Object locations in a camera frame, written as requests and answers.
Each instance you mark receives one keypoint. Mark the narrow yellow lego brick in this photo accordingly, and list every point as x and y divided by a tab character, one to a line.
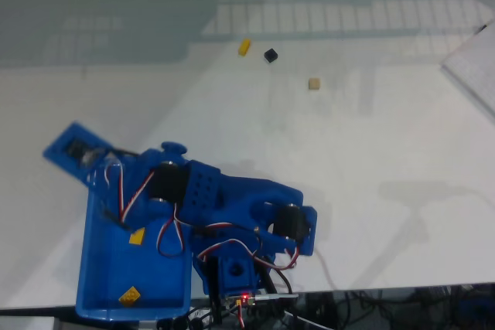
244	47

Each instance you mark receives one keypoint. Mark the small controller circuit board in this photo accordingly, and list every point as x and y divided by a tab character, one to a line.
247	299

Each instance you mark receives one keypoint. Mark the blue plastic bin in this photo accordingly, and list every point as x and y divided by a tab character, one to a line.
104	268

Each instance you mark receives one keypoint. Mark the blue camera mount frame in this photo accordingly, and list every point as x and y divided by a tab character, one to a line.
58	148

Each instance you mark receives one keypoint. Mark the white panel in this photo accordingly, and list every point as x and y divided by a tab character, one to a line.
475	63

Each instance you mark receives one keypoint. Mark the black lego brick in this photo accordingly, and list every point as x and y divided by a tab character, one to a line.
271	55

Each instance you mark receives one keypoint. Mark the tan lego brick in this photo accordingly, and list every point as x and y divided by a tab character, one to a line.
314	84

